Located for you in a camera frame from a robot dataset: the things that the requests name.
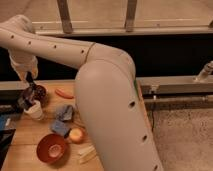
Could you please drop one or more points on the orange carrot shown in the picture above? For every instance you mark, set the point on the orange carrot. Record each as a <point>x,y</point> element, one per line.
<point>63,95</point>

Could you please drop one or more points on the white paper cup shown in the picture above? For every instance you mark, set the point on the white paper cup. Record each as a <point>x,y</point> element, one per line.
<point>35,111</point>

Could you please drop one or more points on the grey blue crumpled cloth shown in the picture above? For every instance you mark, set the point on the grey blue crumpled cloth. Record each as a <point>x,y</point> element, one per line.
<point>64,112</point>

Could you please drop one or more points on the dark box at left edge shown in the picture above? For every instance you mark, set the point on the dark box at left edge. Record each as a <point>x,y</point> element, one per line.
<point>7,130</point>

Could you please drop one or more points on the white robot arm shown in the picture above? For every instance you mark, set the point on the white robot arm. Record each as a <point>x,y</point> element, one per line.
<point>105,92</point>

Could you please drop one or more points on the yellow corn cob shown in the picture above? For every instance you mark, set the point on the yellow corn cob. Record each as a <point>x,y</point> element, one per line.
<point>86,154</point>

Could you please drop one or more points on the green plastic tray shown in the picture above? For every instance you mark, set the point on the green plastic tray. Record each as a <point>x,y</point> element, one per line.
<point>136,88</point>

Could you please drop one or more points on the red bowl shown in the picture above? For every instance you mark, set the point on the red bowl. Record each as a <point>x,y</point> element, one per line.
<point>51,148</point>

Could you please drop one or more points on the red yellow apple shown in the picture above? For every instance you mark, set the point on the red yellow apple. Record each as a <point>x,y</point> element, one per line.
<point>77,135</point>

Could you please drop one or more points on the dark maroon bowl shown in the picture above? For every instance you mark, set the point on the dark maroon bowl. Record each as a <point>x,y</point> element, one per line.
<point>39,93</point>

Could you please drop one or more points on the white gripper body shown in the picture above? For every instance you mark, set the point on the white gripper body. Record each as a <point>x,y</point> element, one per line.
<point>22,63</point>

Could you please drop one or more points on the black handled brush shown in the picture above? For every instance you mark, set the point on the black handled brush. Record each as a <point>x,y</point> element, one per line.
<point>24,104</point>

